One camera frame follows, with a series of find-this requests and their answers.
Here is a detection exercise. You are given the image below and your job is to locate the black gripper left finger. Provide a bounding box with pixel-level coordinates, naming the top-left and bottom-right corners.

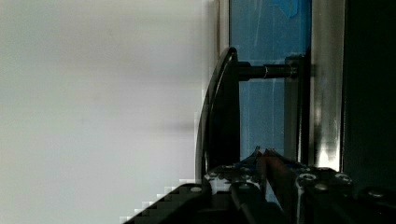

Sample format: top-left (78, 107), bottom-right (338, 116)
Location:
top-left (203, 146), bottom-right (265, 224)

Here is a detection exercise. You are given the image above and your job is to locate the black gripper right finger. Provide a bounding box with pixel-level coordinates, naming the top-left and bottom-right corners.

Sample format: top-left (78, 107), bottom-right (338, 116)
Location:
top-left (262, 148), bottom-right (396, 224)

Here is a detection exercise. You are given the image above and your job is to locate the black oven door handle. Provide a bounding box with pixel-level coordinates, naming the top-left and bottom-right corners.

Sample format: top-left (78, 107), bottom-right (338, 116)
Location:
top-left (195, 47), bottom-right (299, 179)

